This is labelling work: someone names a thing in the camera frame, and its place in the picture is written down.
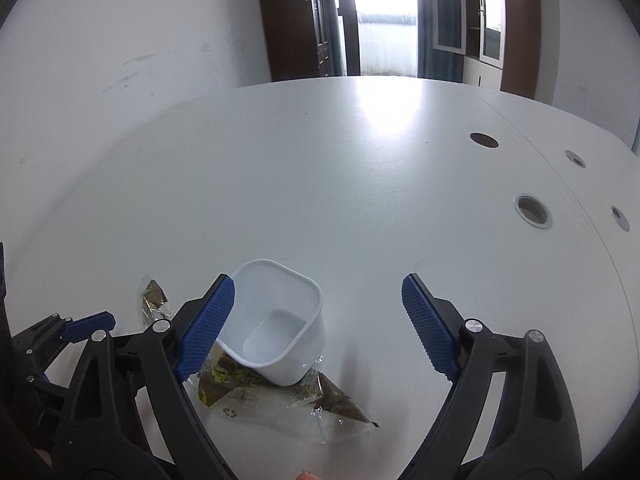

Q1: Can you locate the brown glass-door cabinet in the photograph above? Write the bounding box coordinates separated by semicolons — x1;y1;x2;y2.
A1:
430;0;544;101

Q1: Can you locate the large silver cable grommet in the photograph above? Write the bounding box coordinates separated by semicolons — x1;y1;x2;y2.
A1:
512;193;554;230

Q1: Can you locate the glass balcony door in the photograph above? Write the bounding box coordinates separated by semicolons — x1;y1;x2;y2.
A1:
332;0;419;78

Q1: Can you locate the brown gold clear wrapper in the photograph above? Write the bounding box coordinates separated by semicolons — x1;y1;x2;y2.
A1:
196;344;379;444

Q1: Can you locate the brown wooden wardrobe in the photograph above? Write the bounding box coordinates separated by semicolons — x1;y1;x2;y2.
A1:
254;0;347;82

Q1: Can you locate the small brown wrapper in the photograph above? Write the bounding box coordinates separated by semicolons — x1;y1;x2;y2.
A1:
137;274;174;324

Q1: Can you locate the white square plastic cup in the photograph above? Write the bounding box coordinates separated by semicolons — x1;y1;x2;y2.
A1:
215;258;326;387

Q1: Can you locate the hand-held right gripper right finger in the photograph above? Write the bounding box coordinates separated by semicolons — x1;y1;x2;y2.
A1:
400;273;586;480

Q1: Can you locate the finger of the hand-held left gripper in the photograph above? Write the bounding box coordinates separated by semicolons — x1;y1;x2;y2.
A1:
25;357;77;402
10;311;117;357

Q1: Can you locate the blue curtain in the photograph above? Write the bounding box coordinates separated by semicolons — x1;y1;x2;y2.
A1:
415;0;464;82

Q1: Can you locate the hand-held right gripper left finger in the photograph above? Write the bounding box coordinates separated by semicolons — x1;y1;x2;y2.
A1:
52;273;237;480

